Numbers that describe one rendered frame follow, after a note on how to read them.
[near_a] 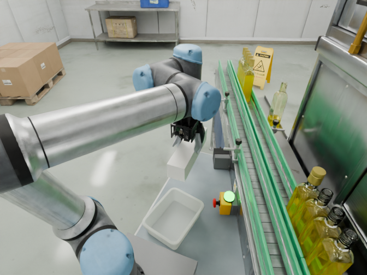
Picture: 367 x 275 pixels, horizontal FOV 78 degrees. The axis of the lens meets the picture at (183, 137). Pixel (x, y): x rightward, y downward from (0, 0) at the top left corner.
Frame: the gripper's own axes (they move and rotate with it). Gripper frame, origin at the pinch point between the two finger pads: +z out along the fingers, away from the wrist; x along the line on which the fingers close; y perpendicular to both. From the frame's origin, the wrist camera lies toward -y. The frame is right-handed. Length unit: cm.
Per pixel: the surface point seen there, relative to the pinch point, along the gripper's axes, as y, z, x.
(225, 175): -23.9, 34.4, 11.4
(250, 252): 17.7, 21.6, 28.3
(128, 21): -414, 49, -301
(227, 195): -3.8, 24.0, 16.0
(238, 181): -10.8, 21.4, 19.0
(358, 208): 4, 3, 53
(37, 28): -303, 55, -450
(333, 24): -47, -34, 38
